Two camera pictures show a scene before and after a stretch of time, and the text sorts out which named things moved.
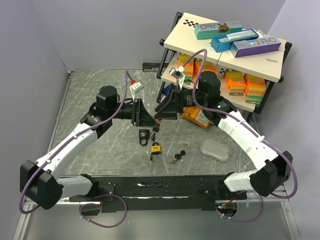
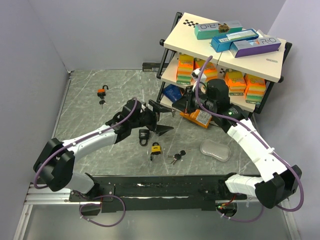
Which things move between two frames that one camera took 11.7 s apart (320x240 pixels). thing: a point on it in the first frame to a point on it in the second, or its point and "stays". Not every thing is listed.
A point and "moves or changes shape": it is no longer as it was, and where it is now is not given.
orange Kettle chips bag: [195, 113] stays
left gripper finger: [145, 118] to [160, 130]
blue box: [222, 43] stays
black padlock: [143, 135] stays
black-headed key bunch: [153, 137] moves or changes shape
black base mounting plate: [160, 193] stays
